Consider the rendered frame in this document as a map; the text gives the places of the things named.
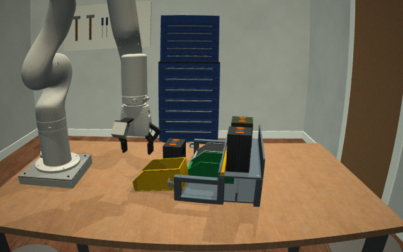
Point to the yellow bin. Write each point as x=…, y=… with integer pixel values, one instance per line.
x=156, y=180

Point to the olive green case with orange latches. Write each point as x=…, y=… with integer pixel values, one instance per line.
x=242, y=122

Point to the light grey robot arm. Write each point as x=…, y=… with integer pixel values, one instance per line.
x=45, y=69

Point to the grey metal shelf rack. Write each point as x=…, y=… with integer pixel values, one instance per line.
x=201, y=189

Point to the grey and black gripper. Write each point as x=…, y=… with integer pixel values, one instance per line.
x=140, y=125

